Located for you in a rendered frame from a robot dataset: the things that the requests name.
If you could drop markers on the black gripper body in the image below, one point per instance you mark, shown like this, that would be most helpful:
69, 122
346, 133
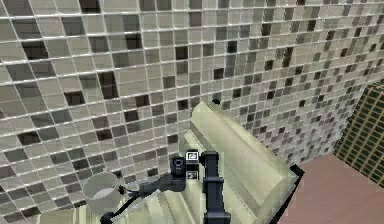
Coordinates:
177, 166

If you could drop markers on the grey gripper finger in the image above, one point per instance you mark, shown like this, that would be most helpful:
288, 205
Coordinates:
128, 203
141, 187

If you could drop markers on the pale cream armchair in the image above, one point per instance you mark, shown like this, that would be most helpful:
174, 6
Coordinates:
246, 166

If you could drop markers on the white round vessel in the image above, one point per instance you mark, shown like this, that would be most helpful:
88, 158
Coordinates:
100, 191

